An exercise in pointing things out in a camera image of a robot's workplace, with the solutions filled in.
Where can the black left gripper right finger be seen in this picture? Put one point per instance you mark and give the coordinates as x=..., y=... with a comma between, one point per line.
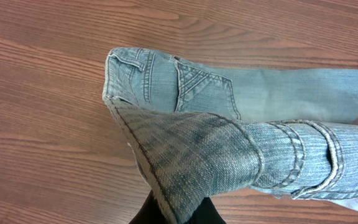
x=206, y=213

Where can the light blue denim shorts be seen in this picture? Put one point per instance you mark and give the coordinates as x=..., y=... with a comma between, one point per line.
x=198, y=131

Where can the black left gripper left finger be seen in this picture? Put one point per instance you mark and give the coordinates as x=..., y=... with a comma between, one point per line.
x=149, y=213

